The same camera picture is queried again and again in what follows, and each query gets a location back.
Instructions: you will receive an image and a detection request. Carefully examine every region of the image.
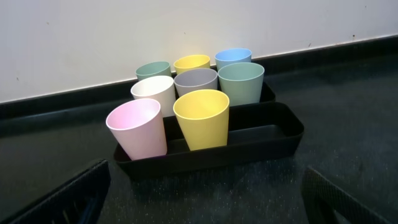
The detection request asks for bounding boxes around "pink cup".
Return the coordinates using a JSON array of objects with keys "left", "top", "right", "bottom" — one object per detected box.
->
[{"left": 105, "top": 98, "right": 168, "bottom": 161}]

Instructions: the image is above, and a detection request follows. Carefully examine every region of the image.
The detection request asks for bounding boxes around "white cup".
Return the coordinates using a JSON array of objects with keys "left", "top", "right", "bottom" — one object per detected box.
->
[{"left": 130, "top": 75, "right": 177, "bottom": 118}]

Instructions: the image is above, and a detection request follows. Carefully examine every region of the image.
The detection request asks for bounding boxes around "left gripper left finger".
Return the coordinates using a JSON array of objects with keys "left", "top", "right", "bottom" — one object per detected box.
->
[{"left": 0, "top": 159, "right": 112, "bottom": 224}]

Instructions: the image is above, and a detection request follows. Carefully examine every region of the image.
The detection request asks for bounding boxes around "blue cup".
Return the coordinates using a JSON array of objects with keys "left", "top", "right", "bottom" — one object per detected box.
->
[{"left": 214, "top": 47, "right": 252, "bottom": 71}]

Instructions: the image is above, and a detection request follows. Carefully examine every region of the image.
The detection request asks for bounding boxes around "green cup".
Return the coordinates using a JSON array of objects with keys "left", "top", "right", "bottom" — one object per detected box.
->
[
  {"left": 217, "top": 62, "right": 266, "bottom": 107},
  {"left": 135, "top": 60, "right": 172, "bottom": 82}
]

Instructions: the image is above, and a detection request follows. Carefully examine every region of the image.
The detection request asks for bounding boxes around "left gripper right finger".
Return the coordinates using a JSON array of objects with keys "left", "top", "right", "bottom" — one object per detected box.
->
[{"left": 300, "top": 166, "right": 393, "bottom": 224}]

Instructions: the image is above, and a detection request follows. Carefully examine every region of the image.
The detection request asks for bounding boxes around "yellow cup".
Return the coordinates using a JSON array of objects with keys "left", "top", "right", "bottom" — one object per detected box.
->
[
  {"left": 172, "top": 89, "right": 231, "bottom": 152},
  {"left": 173, "top": 54, "right": 211, "bottom": 75}
]

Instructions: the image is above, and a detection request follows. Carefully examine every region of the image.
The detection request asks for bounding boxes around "black tray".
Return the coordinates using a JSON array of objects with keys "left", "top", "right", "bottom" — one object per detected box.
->
[{"left": 113, "top": 81, "right": 305, "bottom": 181}]

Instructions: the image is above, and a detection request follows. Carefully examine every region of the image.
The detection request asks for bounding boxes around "grey cup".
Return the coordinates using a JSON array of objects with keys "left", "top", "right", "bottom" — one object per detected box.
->
[{"left": 174, "top": 68, "right": 219, "bottom": 98}]

